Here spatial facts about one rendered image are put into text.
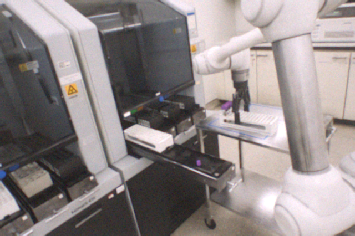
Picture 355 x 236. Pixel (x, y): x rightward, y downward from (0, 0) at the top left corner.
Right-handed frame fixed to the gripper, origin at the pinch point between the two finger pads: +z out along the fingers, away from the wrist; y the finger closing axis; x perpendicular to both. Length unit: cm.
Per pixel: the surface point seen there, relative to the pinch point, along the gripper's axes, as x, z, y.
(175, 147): 20.9, 7.0, -33.1
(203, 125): 19.8, 5.5, -8.2
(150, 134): 35, 1, -36
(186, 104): 43.8, 2.0, 7.2
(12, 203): 46, 2, -103
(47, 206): 42, 9, -93
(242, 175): 14, 60, 24
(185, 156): 11.0, 7.2, -37.0
